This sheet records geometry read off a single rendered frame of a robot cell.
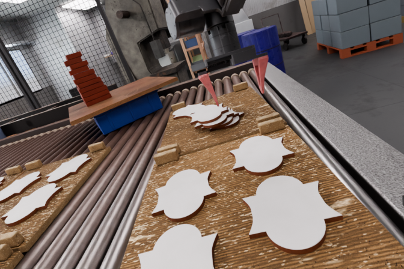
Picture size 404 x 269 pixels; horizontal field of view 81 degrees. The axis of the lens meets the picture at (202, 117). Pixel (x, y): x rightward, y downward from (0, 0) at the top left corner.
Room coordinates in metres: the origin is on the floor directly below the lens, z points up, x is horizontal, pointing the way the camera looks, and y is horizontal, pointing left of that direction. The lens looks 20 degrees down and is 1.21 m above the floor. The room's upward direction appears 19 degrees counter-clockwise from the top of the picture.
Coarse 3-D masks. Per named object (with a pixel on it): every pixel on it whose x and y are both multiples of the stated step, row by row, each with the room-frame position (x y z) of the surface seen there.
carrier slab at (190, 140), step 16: (224, 96) 0.92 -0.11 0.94; (240, 96) 0.85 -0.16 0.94; (256, 96) 0.79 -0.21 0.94; (240, 112) 0.69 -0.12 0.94; (256, 112) 0.65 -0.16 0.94; (272, 112) 0.61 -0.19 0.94; (176, 128) 0.74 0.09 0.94; (192, 128) 0.69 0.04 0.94; (208, 128) 0.65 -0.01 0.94; (240, 128) 0.58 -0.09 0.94; (256, 128) 0.55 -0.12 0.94; (192, 144) 0.58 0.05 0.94; (208, 144) 0.55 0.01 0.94
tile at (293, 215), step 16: (288, 176) 0.32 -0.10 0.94; (256, 192) 0.31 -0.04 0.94; (272, 192) 0.30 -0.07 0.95; (288, 192) 0.29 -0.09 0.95; (304, 192) 0.28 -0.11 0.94; (256, 208) 0.28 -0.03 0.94; (272, 208) 0.27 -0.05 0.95; (288, 208) 0.26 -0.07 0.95; (304, 208) 0.25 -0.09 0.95; (320, 208) 0.24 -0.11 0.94; (256, 224) 0.25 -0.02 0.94; (272, 224) 0.24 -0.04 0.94; (288, 224) 0.23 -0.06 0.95; (304, 224) 0.23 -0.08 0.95; (320, 224) 0.22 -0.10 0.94; (272, 240) 0.22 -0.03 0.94; (288, 240) 0.21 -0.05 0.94; (304, 240) 0.20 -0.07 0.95; (320, 240) 0.20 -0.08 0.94
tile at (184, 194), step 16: (176, 176) 0.44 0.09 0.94; (192, 176) 0.42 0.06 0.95; (208, 176) 0.40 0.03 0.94; (160, 192) 0.40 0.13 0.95; (176, 192) 0.38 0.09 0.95; (192, 192) 0.37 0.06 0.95; (208, 192) 0.35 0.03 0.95; (160, 208) 0.35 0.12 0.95; (176, 208) 0.34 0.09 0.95; (192, 208) 0.32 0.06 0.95
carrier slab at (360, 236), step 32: (288, 128) 0.49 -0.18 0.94; (192, 160) 0.50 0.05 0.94; (224, 160) 0.45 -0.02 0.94; (288, 160) 0.37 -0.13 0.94; (320, 160) 0.34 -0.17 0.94; (224, 192) 0.35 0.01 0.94; (320, 192) 0.28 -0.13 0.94; (160, 224) 0.32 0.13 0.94; (192, 224) 0.30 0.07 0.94; (224, 224) 0.28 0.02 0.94; (352, 224) 0.21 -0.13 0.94; (128, 256) 0.28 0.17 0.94; (224, 256) 0.23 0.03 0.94; (256, 256) 0.21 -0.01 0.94; (288, 256) 0.20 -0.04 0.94; (320, 256) 0.19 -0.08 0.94; (352, 256) 0.18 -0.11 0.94; (384, 256) 0.17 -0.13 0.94
